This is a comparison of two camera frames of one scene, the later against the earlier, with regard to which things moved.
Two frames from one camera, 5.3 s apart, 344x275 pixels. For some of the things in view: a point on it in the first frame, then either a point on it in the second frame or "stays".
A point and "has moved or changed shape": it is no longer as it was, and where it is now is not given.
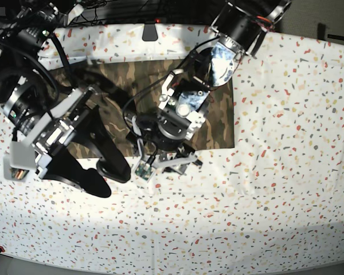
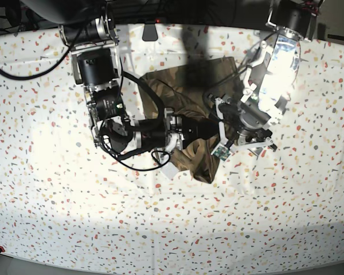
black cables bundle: (147, 12) stays
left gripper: (42, 149) to (191, 128)
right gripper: (168, 130) to (245, 121)
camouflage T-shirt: (105, 93) has moved or changed shape
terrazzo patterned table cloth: (284, 196) stays
